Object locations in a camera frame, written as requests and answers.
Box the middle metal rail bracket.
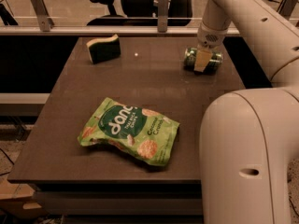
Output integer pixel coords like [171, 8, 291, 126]
[157, 0, 168, 33]

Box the left metal rail bracket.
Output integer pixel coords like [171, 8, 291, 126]
[30, 0, 54, 32]

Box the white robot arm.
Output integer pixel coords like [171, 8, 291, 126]
[198, 0, 299, 224]

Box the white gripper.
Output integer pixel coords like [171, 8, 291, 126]
[194, 22, 228, 72]

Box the right metal rail bracket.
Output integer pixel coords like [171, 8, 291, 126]
[278, 0, 298, 20]

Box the green rice chips bag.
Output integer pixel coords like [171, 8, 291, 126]
[78, 98, 179, 166]

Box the green yellow sponge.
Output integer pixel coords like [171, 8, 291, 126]
[86, 35, 121, 64]

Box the metal rail bracket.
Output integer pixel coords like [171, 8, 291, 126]
[278, 0, 298, 20]
[30, 0, 54, 32]
[157, 0, 168, 33]

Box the black office chair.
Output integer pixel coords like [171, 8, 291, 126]
[88, 0, 192, 26]

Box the cardboard box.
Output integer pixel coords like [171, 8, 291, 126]
[0, 178, 47, 219]

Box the green soda can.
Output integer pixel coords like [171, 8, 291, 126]
[183, 48, 223, 74]

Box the horizontal metal rail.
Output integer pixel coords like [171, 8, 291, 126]
[0, 25, 241, 37]

